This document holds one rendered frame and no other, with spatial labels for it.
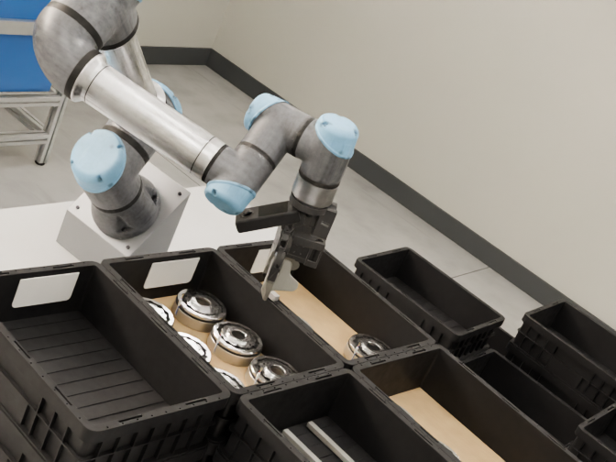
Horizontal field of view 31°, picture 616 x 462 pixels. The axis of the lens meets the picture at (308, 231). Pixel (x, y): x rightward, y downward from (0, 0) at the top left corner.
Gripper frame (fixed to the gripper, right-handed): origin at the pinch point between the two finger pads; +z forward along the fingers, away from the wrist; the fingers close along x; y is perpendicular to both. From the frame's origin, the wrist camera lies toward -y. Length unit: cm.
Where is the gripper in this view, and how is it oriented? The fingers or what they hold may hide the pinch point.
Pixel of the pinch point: (263, 284)
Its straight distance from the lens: 206.6
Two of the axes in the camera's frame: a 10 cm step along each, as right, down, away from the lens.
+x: 0.3, -5.1, 8.6
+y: 9.4, 3.0, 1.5
